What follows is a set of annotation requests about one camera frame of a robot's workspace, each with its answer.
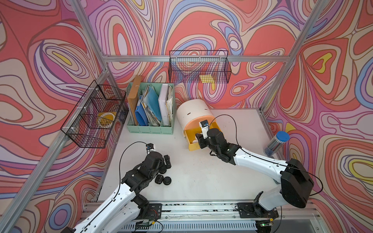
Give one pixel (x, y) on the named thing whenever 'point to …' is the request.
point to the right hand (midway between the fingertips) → (199, 136)
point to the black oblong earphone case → (159, 179)
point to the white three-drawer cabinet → (189, 113)
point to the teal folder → (152, 98)
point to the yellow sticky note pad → (207, 78)
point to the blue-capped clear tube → (281, 137)
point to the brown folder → (133, 99)
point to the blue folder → (141, 117)
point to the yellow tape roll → (105, 119)
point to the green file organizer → (154, 127)
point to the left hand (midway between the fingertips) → (164, 159)
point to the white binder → (165, 120)
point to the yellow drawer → (190, 135)
